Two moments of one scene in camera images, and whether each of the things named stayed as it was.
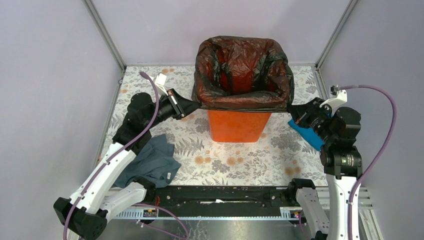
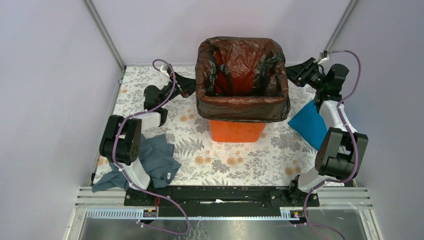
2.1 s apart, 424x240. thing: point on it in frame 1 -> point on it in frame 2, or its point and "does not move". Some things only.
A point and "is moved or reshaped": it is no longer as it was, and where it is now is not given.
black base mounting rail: [217, 197] does not move
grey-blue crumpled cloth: [156, 163] does not move
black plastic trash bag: [242, 73] is moved or reshaped
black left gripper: [181, 106] -> [186, 85]
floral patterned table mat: [287, 158] does not move
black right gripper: [301, 112] -> [299, 73]
